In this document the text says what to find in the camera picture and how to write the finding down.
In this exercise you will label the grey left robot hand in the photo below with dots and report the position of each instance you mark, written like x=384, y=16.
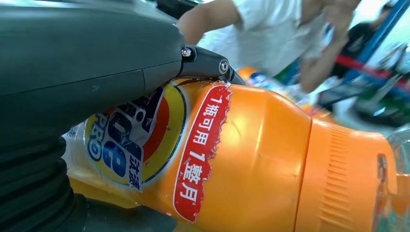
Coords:
x=80, y=57

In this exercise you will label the blue pole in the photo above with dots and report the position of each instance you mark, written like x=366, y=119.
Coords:
x=374, y=44

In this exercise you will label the seated person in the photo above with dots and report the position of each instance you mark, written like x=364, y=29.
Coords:
x=272, y=38

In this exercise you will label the orange detergent bottle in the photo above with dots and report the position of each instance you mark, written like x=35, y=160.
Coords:
x=246, y=73
x=262, y=153

